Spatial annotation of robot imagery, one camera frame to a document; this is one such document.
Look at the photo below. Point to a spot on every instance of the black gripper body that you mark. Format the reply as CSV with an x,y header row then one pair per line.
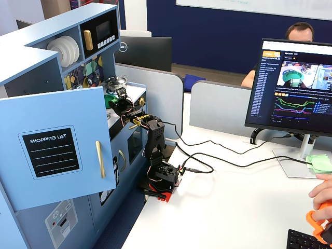
x,y
115,105

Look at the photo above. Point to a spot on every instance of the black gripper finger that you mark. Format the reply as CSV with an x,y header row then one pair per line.
x,y
119,98
112,103

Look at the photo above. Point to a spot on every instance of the green toy bowl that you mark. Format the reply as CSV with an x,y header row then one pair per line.
x,y
109,98

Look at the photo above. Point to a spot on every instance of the red arm base clamp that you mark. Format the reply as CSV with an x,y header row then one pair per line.
x,y
168,195

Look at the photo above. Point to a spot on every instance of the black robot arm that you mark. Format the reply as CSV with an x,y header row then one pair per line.
x,y
155,135

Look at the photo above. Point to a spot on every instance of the operator bare hand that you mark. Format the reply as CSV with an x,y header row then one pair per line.
x,y
325,192

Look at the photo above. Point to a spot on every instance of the silver toy pot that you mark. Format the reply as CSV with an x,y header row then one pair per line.
x,y
116,81

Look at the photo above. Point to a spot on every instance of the gold stove knob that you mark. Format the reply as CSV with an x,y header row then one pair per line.
x,y
141,101

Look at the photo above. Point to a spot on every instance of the small dark hanging utensil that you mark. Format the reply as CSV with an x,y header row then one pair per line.
x,y
89,81

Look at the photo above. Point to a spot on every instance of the tall grey desk divider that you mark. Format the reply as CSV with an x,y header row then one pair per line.
x,y
160,98

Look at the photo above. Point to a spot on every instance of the small white hanging utensil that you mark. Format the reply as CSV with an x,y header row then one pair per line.
x,y
79,86

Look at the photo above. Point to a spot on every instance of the black dell monitor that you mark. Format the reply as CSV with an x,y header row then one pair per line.
x,y
145,52

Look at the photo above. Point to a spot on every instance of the blue cabinet door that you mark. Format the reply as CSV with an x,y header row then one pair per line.
x,y
52,109

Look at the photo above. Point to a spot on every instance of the white toy plate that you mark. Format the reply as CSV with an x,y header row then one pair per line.
x,y
66,49
55,50
77,49
72,48

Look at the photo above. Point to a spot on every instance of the black toy microwave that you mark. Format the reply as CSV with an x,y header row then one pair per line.
x,y
103,29

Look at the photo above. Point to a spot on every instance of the blue seat cushion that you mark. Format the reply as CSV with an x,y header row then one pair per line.
x,y
194,77

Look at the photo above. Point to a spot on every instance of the black shopping list panel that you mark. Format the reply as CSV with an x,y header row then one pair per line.
x,y
52,153

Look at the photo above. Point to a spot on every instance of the low grey desk divider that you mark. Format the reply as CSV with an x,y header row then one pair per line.
x,y
218,109

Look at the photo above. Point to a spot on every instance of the blue toy kitchen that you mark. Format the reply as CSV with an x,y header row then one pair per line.
x,y
39,33

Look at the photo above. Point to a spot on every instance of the white whiteboard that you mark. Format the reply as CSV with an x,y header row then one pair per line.
x,y
246,5

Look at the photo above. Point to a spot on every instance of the monitor with dark screen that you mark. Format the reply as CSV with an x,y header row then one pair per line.
x,y
285,77

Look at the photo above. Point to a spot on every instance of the silver monitor stand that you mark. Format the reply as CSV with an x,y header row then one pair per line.
x,y
305,147

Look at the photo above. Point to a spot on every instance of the seated dark haired person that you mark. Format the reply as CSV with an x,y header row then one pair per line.
x,y
299,31

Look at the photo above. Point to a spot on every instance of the light green cloth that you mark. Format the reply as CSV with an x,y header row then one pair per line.
x,y
320,163

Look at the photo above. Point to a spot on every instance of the black keyboard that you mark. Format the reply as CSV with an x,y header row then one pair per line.
x,y
301,240

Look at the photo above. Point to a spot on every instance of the small wrist camera board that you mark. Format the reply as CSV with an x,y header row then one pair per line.
x,y
121,91

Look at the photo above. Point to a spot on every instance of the black divider bracket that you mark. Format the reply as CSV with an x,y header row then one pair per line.
x,y
254,136

